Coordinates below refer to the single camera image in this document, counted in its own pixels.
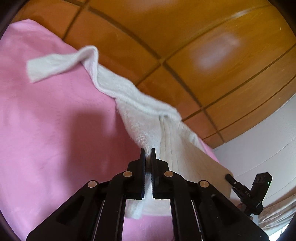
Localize white knitted sweater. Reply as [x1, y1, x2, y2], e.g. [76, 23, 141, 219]
[26, 45, 234, 220]

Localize beige curtain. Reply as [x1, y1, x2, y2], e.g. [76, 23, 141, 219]
[258, 194, 295, 235]

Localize pink bed cover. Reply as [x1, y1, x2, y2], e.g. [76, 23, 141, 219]
[0, 19, 220, 241]

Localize wooden panelled wardrobe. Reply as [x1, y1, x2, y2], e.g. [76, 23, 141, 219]
[14, 1, 295, 148]

